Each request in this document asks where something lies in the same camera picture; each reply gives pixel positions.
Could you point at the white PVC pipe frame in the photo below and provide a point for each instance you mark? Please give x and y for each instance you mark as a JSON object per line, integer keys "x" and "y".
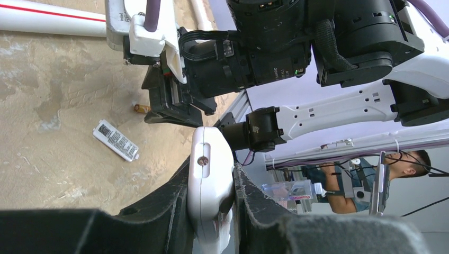
{"x": 27, "y": 16}

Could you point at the orange battery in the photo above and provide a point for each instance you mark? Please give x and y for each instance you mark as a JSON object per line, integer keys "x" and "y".
{"x": 142, "y": 109}

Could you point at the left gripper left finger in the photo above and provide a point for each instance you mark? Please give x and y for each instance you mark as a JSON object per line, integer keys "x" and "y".
{"x": 157, "y": 223}

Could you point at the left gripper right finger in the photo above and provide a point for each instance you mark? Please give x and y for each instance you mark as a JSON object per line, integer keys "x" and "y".
{"x": 264, "y": 226}

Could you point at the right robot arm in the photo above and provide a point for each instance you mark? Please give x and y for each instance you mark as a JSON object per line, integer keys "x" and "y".
{"x": 371, "y": 43}

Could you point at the white remote control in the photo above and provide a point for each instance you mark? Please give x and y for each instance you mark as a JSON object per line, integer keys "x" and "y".
{"x": 210, "y": 191}

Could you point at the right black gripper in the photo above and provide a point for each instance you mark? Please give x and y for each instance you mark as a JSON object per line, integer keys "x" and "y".
{"x": 271, "y": 42}

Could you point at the clear plastic bottle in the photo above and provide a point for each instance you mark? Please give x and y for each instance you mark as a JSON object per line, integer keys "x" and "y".
{"x": 294, "y": 191}

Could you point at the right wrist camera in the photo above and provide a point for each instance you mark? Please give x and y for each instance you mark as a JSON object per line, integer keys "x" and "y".
{"x": 151, "y": 28}

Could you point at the white battery compartment cover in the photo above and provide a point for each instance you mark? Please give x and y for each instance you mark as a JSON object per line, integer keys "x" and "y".
{"x": 116, "y": 141}

